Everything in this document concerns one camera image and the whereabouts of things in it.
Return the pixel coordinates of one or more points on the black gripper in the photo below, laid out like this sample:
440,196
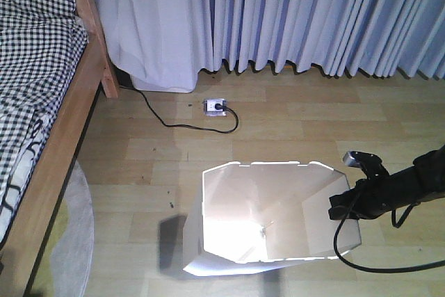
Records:
371,197

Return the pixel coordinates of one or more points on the white plastic trash bin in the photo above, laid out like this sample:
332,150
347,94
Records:
256,217

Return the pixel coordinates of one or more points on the light grey pleated curtain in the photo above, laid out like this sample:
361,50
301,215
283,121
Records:
377,37

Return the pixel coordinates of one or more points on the white floor power outlet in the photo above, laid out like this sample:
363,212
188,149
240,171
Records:
214,107

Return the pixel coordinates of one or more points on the white sheer curtain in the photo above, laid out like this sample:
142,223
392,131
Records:
161,44

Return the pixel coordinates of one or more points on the grey round rug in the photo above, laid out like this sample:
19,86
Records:
65,264

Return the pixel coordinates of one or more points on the black white checkered bedding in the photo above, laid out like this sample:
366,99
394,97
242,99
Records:
42,42

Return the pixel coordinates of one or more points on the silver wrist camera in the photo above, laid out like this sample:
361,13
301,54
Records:
349,159

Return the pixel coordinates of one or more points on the wooden bed frame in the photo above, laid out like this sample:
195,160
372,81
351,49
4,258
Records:
22,249

